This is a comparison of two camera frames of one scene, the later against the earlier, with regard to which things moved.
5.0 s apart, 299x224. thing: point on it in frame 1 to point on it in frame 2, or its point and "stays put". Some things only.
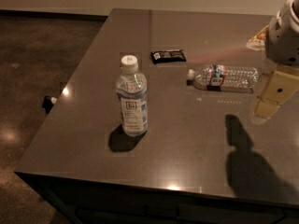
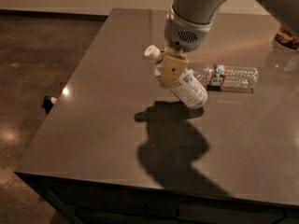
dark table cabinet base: (88, 202) stays put
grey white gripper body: (282, 41) to (183, 35)
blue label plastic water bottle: (132, 89) to (187, 88)
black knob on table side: (48, 104) stays put
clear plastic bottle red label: (223, 78) stays put
